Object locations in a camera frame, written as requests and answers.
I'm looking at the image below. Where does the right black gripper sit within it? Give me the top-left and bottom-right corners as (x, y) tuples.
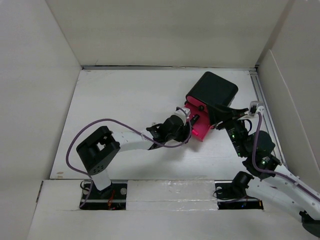
(204, 102), (248, 157)

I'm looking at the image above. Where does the pink drawer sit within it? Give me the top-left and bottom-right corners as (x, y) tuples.
(184, 104), (215, 142)
(186, 95), (208, 113)

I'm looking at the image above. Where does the black drawer organizer box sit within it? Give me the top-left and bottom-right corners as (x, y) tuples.
(185, 71), (239, 106)

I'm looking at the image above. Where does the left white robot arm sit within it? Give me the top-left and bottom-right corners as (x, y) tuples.
(73, 115), (192, 199)

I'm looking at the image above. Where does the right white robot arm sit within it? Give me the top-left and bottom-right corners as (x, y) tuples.
(207, 101), (320, 237)

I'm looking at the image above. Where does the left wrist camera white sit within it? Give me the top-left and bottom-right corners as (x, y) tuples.
(174, 107), (191, 125)

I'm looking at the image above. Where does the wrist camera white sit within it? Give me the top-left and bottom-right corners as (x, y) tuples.
(174, 107), (191, 125)
(248, 101), (265, 117)

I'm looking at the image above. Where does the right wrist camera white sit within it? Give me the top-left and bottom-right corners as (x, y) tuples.
(248, 101), (265, 117)

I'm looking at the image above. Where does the aluminium rail back edge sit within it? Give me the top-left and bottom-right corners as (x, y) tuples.
(82, 65), (256, 71)

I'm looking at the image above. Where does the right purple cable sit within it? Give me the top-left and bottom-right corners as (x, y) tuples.
(251, 112), (320, 201)

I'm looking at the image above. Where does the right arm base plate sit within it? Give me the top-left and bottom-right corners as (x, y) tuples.
(212, 180), (264, 210)

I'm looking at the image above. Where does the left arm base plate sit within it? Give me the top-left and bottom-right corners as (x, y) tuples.
(79, 180), (128, 211)

